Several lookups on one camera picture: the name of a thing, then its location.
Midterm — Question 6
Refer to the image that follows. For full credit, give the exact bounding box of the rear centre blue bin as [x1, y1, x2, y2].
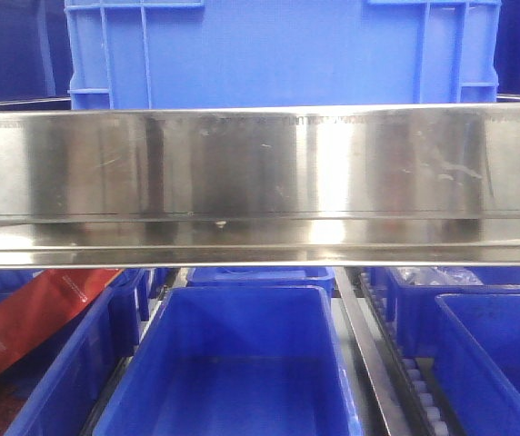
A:
[186, 266, 335, 297]

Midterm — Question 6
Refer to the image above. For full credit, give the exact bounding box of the blue bin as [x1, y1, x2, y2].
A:
[186, 266, 335, 297]
[434, 294, 520, 435]
[94, 286, 362, 435]
[0, 269, 152, 435]
[380, 265, 520, 360]

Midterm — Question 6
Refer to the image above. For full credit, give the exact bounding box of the rear right blue bin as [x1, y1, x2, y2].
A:
[380, 265, 520, 360]

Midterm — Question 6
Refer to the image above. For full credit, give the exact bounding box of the stainless steel shelf beam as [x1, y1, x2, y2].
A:
[0, 103, 520, 268]

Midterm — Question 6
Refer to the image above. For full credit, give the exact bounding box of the left blue bin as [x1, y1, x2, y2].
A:
[0, 269, 152, 435]

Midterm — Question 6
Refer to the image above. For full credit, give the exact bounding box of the upper blue crate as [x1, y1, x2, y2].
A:
[65, 1, 501, 109]

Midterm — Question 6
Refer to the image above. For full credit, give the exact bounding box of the red packet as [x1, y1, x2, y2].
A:
[0, 268, 123, 374]

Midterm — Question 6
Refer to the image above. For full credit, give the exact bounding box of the steel divider rail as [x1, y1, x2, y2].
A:
[334, 267, 411, 435]

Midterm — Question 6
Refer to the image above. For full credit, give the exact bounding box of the roller track rail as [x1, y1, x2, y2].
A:
[350, 267, 465, 435]

